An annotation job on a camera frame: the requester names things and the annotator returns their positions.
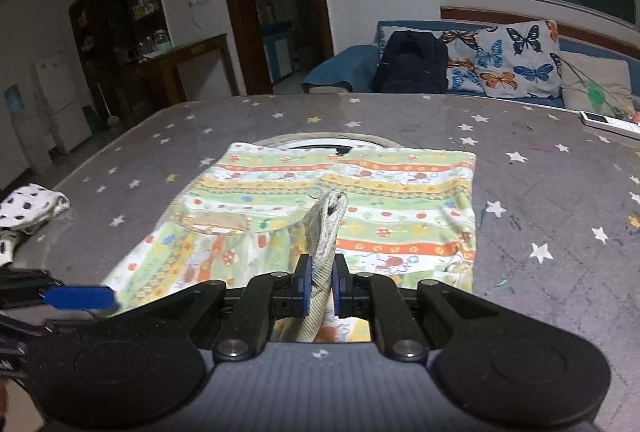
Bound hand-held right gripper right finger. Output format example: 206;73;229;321
331;254;482;361

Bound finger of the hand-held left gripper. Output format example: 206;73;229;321
0;312;108;358
0;268;121;313

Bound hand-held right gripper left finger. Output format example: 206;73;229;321
167;254;315;361

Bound colourful striped printed pants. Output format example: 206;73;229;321
102;139;477;344

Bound white black-dotted cloth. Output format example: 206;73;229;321
0;183;71;268

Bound white water dispenser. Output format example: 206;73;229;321
1;84;32;175

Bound white refrigerator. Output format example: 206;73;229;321
32;47;94;156

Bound blue sofa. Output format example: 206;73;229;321
300;19;640;114

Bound white blue chest freezer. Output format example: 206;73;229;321
262;21;297;84

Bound black backpack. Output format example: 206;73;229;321
372;30;449;94

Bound grey star-printed sheet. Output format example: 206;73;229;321
0;93;640;432

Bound dark wooden side table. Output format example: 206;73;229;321
112;33;241;125

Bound small butterfly print pillow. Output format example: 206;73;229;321
379;26;487;94

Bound dark wooden shelf cabinet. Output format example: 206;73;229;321
67;0;174;80

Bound large butterfly print pillow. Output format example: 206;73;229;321
474;19;564;101

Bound white remote control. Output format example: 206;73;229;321
580;110;640;134

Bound beige pillow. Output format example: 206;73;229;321
559;51;637;114

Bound green feather wand toy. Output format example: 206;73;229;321
554;56;640;121

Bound white round ring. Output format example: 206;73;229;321
255;132;401;152

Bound white-handled broom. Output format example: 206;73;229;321
96;82;121;126

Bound dark wooden door frame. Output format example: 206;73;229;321
210;0;335;96

